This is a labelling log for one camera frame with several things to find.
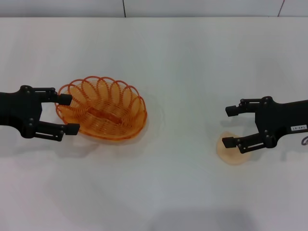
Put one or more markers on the flat round tan pancake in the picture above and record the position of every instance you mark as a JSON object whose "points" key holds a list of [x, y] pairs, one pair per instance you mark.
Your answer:
{"points": [[233, 157]]}

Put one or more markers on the orange woven plastic basket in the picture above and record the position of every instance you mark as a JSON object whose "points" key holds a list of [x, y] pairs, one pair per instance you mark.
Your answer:
{"points": [[103, 115]]}

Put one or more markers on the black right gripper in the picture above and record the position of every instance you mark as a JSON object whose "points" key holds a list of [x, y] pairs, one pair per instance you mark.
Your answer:
{"points": [[281, 120]]}

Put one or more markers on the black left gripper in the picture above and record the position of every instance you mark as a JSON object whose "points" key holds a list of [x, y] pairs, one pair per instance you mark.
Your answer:
{"points": [[19, 108]]}

